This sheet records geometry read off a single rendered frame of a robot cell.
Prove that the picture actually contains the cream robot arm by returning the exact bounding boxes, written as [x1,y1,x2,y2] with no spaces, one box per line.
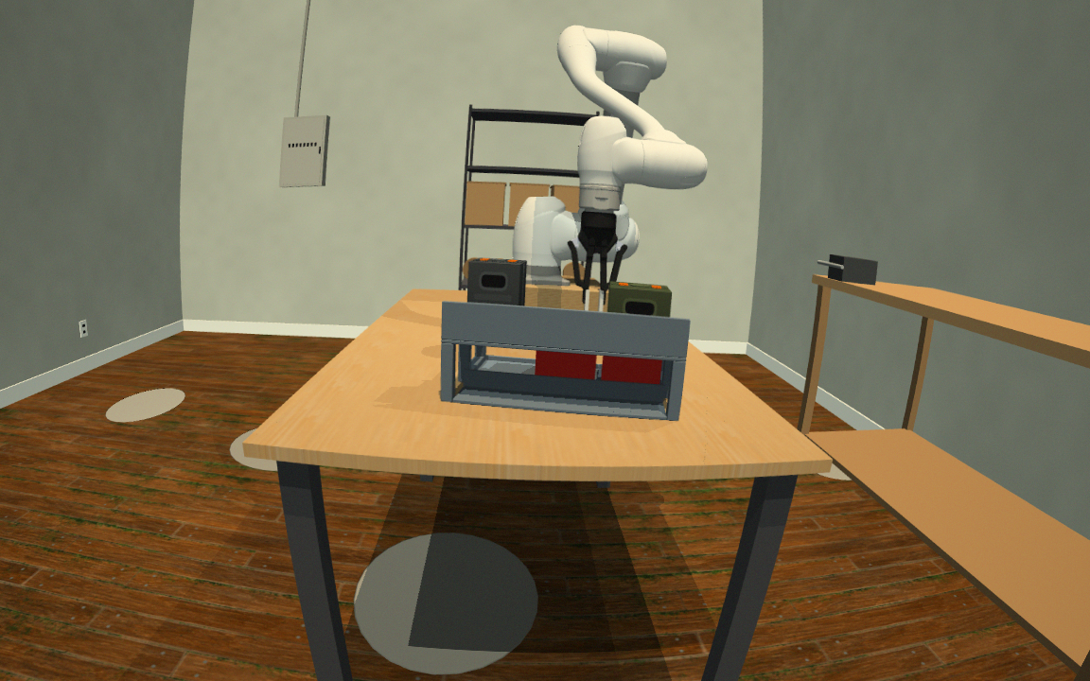
[513,26,709,285]

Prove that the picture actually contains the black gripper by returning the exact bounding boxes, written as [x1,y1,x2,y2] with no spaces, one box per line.
[568,210,627,311]

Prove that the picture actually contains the olive green case with orange latches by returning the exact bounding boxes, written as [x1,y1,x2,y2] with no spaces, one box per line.
[607,281,673,317]

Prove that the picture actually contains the black tool case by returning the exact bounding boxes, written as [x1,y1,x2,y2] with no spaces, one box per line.
[467,258,526,306]

